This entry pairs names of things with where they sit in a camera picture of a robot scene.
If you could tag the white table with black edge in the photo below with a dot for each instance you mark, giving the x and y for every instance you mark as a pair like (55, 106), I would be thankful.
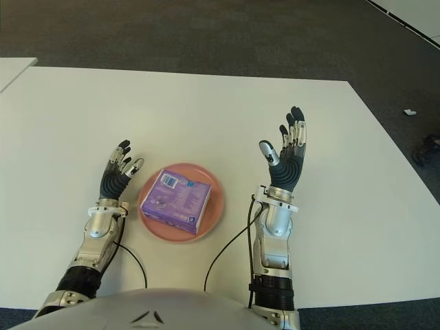
(416, 13)

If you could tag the grey robot torso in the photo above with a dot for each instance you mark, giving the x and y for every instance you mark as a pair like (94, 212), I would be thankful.
(148, 309)

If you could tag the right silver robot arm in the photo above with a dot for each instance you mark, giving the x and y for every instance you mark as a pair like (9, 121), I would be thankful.
(275, 240)

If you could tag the dark object on floor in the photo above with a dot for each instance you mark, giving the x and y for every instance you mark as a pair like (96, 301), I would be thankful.
(428, 151)

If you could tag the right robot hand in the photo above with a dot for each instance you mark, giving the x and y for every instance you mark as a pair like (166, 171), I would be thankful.
(287, 172)

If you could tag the purple tissue paper pack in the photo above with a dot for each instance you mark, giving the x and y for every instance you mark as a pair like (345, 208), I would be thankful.
(178, 199)

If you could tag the neighbouring white table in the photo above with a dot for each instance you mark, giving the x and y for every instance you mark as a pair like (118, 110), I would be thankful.
(13, 70)

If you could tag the pink round plate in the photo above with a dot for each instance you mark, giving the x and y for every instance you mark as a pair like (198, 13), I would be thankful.
(214, 203)

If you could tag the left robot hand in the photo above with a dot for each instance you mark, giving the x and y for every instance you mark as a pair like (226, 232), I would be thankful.
(112, 184)

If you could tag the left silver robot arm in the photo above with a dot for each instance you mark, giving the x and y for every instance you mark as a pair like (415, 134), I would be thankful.
(98, 233)

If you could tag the small white scrap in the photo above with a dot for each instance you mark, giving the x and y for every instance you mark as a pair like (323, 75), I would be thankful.
(409, 112)

